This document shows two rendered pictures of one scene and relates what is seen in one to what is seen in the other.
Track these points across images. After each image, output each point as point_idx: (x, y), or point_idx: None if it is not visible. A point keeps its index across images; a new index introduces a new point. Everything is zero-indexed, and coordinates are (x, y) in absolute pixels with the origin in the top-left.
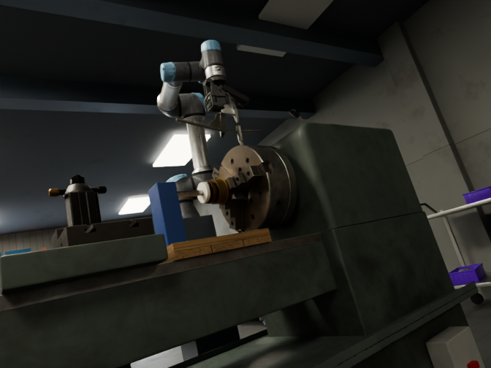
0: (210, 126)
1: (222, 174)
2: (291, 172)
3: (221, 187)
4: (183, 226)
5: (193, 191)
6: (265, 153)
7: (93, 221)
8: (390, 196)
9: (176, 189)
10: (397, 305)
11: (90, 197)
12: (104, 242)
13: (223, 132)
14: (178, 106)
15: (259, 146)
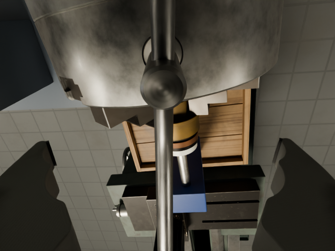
0: (172, 234)
1: (144, 108)
2: None
3: (199, 121)
4: (201, 153)
5: (186, 159)
6: (278, 32)
7: (182, 227)
8: None
9: (204, 185)
10: None
11: (182, 250)
12: (262, 203)
13: (53, 154)
14: None
15: (250, 19)
